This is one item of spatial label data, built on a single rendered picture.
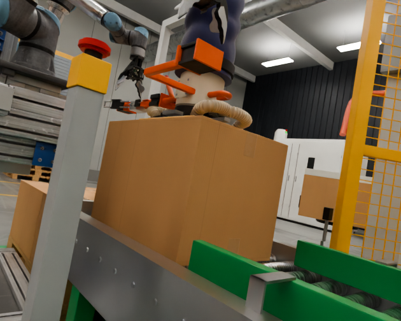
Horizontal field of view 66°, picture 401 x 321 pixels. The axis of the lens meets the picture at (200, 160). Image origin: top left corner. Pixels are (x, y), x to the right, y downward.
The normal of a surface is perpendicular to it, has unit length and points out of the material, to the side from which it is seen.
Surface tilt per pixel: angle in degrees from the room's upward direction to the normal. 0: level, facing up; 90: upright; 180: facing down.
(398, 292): 90
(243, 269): 90
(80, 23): 90
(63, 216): 90
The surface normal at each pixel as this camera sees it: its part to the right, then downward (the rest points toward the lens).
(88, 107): 0.65, 0.07
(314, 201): -0.42, -0.12
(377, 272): -0.74, -0.17
